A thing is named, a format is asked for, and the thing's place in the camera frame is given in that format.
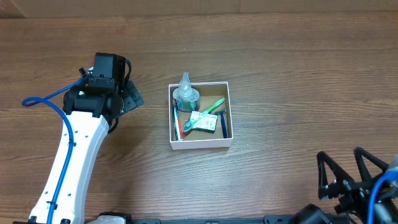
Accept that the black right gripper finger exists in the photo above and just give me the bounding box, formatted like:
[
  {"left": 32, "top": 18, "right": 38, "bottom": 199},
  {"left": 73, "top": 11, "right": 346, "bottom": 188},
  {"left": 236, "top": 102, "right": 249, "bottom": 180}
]
[
  {"left": 353, "top": 147, "right": 391, "bottom": 184},
  {"left": 317, "top": 151, "right": 354, "bottom": 187}
]

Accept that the teal toothpaste tube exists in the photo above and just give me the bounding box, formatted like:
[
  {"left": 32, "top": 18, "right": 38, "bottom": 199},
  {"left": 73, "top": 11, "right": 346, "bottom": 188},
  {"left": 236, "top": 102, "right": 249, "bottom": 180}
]
[{"left": 174, "top": 105, "right": 183, "bottom": 141}]

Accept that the clear soap pump bottle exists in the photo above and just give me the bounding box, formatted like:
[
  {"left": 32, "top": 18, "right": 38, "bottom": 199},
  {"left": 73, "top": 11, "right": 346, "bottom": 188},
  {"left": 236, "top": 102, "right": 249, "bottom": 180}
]
[{"left": 172, "top": 72, "right": 200, "bottom": 113}]

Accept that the green white toothbrush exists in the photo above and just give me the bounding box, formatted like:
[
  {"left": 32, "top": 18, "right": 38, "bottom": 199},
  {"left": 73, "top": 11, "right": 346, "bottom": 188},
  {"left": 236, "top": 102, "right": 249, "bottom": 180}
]
[{"left": 183, "top": 98, "right": 225, "bottom": 133}]

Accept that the green white soap bar pack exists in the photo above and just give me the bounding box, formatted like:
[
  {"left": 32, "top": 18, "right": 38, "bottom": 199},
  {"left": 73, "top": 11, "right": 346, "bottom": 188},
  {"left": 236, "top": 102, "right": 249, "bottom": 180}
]
[{"left": 187, "top": 111, "right": 218, "bottom": 133}]

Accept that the blue disposable razor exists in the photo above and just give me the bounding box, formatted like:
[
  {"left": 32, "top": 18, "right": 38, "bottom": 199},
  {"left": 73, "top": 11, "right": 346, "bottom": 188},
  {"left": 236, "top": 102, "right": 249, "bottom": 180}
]
[{"left": 214, "top": 110, "right": 228, "bottom": 139}]

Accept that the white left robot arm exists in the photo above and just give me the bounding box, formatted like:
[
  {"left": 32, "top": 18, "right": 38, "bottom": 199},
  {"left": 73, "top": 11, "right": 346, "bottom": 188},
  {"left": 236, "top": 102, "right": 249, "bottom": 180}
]
[{"left": 22, "top": 52, "right": 144, "bottom": 223}]

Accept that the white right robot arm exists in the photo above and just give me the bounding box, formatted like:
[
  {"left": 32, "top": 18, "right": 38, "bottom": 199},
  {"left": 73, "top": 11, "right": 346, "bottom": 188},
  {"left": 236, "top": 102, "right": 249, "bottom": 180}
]
[{"left": 289, "top": 147, "right": 397, "bottom": 224}]

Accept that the pink cardboard box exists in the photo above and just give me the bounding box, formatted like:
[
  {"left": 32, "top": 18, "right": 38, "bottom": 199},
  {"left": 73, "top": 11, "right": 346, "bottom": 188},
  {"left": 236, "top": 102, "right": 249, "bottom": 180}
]
[{"left": 168, "top": 82, "right": 234, "bottom": 150}]

